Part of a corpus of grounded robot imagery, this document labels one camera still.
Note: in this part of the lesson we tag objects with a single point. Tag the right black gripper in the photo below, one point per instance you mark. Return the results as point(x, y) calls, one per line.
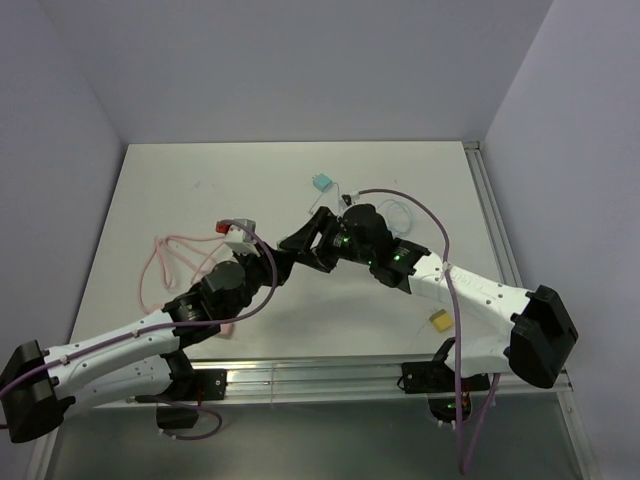
point(325, 221)

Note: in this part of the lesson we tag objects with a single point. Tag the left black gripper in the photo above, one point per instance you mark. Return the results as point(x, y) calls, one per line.
point(263, 261)

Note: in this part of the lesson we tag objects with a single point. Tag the pink power strip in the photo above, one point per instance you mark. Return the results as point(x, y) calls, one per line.
point(226, 331)

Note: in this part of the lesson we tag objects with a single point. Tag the yellow charger plug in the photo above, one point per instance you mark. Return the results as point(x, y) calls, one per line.
point(441, 320)

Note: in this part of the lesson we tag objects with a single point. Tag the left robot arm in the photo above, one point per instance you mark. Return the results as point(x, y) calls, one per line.
point(40, 387)

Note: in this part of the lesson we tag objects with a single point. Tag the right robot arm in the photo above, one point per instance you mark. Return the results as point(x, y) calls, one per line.
point(533, 333)

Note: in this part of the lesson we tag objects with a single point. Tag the teal charger plug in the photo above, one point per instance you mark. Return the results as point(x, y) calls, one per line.
point(321, 182)

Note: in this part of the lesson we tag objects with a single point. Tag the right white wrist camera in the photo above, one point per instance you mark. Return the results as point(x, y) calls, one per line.
point(348, 200)

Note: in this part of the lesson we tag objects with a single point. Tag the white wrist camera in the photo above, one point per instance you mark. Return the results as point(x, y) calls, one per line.
point(238, 236)
point(348, 200)

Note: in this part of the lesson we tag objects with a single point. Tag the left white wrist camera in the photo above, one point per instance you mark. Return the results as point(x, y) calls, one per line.
point(238, 236)

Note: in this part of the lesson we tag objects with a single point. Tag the front aluminium rail frame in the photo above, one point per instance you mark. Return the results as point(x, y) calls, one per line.
point(324, 418)

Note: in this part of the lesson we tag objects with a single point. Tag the aluminium rail frame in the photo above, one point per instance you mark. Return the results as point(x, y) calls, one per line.
point(503, 252)
point(324, 418)

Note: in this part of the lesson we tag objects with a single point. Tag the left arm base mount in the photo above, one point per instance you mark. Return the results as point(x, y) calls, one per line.
point(183, 404)

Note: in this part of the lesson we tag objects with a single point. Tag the right aluminium rail frame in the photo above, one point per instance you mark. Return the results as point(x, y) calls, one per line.
point(503, 252)

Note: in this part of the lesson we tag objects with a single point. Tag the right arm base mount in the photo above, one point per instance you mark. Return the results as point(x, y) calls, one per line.
point(435, 377)

